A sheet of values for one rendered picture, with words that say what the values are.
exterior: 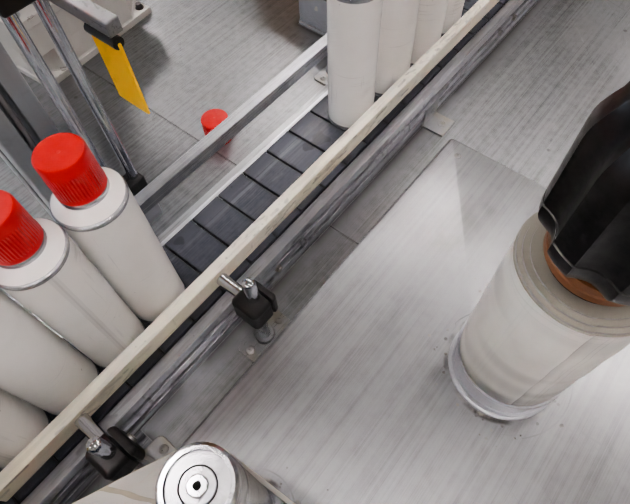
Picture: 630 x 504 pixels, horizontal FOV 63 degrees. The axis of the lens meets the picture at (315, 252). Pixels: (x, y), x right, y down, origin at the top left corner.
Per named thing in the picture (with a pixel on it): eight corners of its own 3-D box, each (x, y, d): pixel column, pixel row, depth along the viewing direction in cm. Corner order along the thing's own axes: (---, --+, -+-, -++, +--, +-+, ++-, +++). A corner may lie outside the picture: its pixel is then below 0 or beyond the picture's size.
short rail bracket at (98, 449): (145, 494, 44) (88, 477, 34) (99, 446, 47) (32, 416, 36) (173, 463, 46) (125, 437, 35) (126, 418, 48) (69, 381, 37)
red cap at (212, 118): (236, 129, 66) (232, 109, 63) (227, 148, 64) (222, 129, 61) (211, 124, 66) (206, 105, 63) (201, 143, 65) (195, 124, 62)
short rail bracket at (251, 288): (266, 355, 50) (249, 305, 40) (244, 338, 51) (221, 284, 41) (287, 331, 52) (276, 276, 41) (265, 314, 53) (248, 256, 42)
